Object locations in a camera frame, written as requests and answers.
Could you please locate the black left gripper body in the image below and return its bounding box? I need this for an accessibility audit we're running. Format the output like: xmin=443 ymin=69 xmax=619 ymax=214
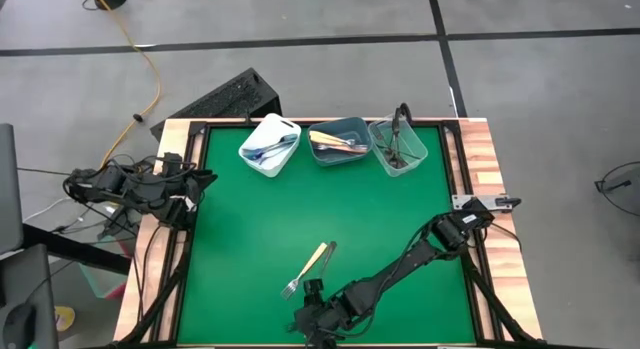
xmin=183 ymin=171 xmax=207 ymax=206

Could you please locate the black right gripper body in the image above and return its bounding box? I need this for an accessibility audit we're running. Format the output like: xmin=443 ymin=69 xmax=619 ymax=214
xmin=298 ymin=301 xmax=352 ymax=338

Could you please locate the white plastic bin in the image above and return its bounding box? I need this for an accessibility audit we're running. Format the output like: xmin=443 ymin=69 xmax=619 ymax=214
xmin=237 ymin=112 xmax=303 ymax=179

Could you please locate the green table mat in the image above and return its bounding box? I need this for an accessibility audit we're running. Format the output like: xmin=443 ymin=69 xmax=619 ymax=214
xmin=177 ymin=123 xmax=476 ymax=346

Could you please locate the black perforated computer case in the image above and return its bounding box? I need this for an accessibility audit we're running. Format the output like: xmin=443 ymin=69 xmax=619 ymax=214
xmin=149 ymin=67 xmax=284 ymax=140

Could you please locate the black desk leg bar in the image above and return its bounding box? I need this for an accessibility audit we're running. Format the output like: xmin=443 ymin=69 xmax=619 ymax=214
xmin=20 ymin=222 xmax=132 ymax=276

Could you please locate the teal plastic bin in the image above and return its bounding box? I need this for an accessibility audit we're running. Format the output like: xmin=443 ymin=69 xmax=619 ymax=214
xmin=306 ymin=116 xmax=374 ymax=168

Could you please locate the yellow tape roll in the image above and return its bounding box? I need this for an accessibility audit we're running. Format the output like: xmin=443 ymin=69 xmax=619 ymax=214
xmin=53 ymin=305 xmax=77 ymax=334

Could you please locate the grey desk panel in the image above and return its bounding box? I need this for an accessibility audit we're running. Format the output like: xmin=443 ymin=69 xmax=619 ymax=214
xmin=0 ymin=123 xmax=24 ymax=255

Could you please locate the clear plastic bin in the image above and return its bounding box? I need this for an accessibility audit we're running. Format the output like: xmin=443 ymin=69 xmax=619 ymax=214
xmin=367 ymin=113 xmax=430 ymax=178

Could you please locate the dark grey desk mat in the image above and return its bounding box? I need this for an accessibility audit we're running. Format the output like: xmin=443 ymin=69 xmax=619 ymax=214
xmin=0 ymin=243 xmax=60 ymax=349

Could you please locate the black computer mouse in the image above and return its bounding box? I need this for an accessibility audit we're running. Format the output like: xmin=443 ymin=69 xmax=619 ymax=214
xmin=1 ymin=302 xmax=37 ymax=349

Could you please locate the yellow power cable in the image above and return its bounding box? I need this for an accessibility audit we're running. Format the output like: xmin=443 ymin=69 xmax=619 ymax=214
xmin=89 ymin=0 xmax=162 ymax=168

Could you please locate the black table frame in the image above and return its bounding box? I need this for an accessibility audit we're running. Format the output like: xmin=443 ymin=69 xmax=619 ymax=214
xmin=114 ymin=117 xmax=544 ymax=349

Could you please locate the white cable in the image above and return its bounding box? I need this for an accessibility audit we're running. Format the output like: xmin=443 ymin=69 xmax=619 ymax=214
xmin=23 ymin=196 xmax=74 ymax=224

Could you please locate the black cable loop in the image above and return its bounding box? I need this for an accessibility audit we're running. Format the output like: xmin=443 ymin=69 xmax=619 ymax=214
xmin=394 ymin=102 xmax=414 ymax=125

